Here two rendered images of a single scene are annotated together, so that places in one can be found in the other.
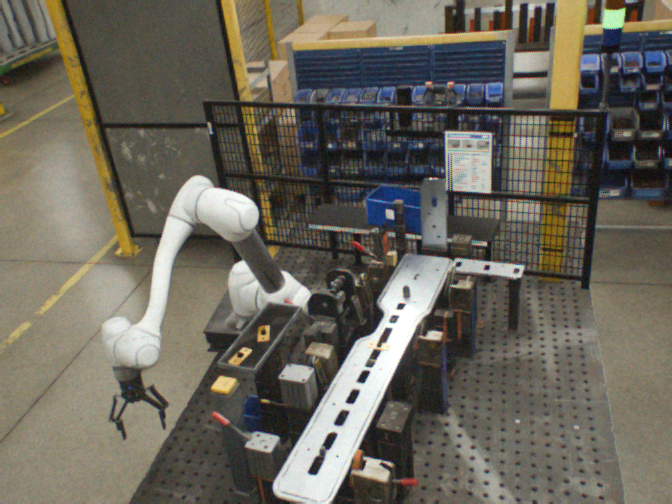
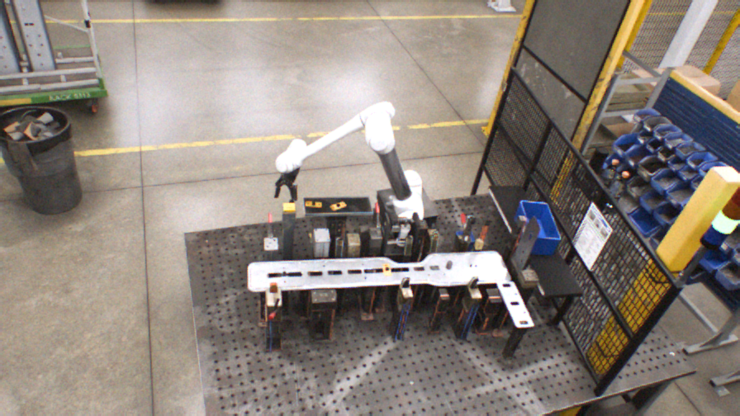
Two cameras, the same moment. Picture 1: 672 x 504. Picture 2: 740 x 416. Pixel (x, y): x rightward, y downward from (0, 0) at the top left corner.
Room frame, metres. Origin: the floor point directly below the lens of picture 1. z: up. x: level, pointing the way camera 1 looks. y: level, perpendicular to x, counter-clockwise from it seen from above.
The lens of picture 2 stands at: (0.59, -1.51, 3.09)
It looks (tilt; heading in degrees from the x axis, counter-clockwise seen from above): 41 degrees down; 49
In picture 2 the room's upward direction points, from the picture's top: 9 degrees clockwise
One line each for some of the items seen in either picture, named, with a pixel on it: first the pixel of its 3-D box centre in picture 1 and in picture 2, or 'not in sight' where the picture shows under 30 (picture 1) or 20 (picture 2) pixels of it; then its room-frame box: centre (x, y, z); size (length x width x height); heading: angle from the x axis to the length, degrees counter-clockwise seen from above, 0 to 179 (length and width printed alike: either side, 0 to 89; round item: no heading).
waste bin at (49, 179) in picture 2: not in sight; (45, 163); (0.74, 2.44, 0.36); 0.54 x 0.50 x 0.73; 74
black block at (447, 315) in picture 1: (445, 343); (438, 311); (2.15, -0.39, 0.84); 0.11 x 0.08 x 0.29; 65
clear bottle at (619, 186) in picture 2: (451, 105); (617, 189); (2.98, -0.59, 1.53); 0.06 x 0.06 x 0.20
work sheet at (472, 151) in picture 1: (468, 161); (592, 236); (2.86, -0.64, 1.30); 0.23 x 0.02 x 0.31; 65
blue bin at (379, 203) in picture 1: (402, 208); (536, 227); (2.87, -0.33, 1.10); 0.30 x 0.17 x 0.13; 55
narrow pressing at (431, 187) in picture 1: (433, 214); (526, 243); (2.63, -0.44, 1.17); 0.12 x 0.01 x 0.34; 65
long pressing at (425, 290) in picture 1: (379, 350); (383, 271); (1.96, -0.12, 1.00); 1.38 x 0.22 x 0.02; 155
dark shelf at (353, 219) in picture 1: (400, 223); (530, 235); (2.88, -0.32, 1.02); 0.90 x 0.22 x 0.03; 65
